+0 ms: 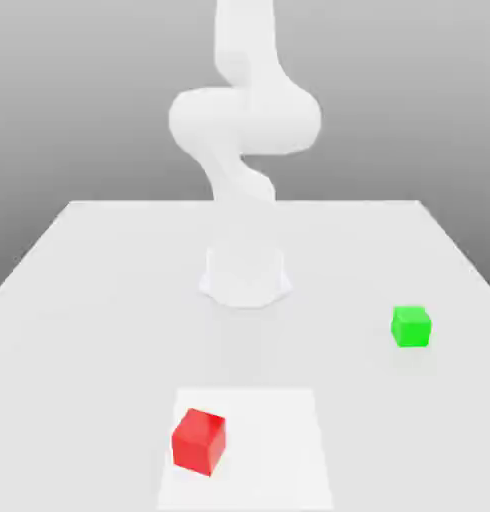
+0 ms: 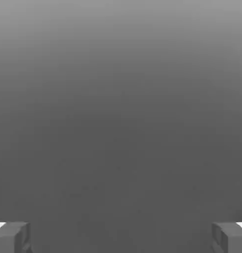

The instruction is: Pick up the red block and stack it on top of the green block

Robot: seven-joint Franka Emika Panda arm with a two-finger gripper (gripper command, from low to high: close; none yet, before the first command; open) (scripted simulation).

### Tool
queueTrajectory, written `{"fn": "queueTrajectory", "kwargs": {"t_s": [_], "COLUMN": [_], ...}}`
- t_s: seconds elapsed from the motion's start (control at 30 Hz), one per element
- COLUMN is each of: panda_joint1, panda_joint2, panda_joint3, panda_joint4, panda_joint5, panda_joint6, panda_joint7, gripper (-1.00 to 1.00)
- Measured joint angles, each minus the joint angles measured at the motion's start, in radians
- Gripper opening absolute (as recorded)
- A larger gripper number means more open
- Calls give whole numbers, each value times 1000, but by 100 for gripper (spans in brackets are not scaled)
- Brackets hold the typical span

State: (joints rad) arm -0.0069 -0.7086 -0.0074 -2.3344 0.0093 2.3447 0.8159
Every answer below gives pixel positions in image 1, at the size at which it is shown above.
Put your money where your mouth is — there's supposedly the small green cube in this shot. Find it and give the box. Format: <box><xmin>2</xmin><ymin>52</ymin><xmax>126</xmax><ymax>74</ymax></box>
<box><xmin>390</xmin><ymin>305</ymin><xmax>433</xmax><ymax>349</ymax></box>

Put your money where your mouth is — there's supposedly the small red cube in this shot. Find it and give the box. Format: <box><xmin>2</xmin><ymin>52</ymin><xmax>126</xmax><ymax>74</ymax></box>
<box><xmin>171</xmin><ymin>407</ymin><xmax>227</xmax><ymax>478</ymax></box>

